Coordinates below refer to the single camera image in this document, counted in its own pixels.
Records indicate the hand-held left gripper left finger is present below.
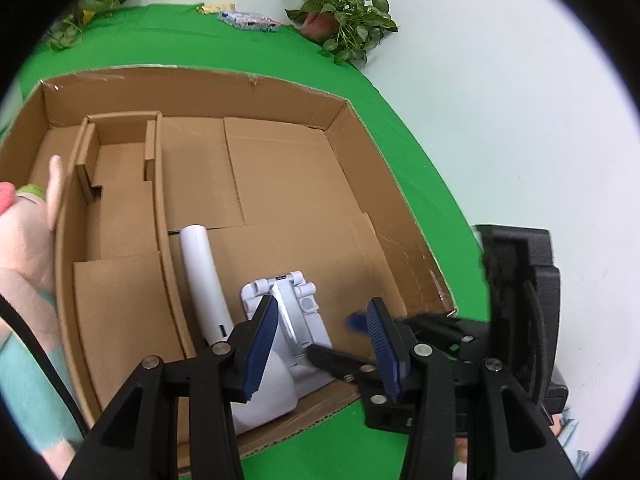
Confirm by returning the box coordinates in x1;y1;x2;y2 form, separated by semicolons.
62;294;280;480

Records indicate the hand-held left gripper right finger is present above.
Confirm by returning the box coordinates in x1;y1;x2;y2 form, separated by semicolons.
365;297;583;480

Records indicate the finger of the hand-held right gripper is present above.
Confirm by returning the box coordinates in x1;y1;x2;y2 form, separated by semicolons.
346;311;490;362
306;342;418;432

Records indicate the white folding phone stand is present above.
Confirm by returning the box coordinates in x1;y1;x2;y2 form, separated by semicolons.
240;270;334;397

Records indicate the white hair dryer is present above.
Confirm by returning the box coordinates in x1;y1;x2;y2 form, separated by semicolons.
179;225;299;437

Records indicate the brown cardboard box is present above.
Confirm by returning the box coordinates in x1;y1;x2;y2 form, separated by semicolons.
0;62;459;472

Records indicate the person's right forearm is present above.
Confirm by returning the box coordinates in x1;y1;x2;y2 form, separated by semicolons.
547;406;585;467

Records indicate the green cloth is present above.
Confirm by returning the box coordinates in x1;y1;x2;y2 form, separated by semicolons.
0;2;494;480

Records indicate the pink plush toy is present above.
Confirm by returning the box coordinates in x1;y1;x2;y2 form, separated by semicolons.
0;155;87;479

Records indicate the potted green plant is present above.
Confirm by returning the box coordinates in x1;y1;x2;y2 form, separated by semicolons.
285;0;400;70

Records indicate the colourful snack packet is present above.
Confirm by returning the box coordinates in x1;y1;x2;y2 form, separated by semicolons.
217;9;282;34

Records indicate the leafy trailing plant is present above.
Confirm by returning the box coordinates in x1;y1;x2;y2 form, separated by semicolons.
44;0;157;52

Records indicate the black cable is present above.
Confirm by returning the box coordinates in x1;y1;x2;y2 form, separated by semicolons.
0;294;84;434

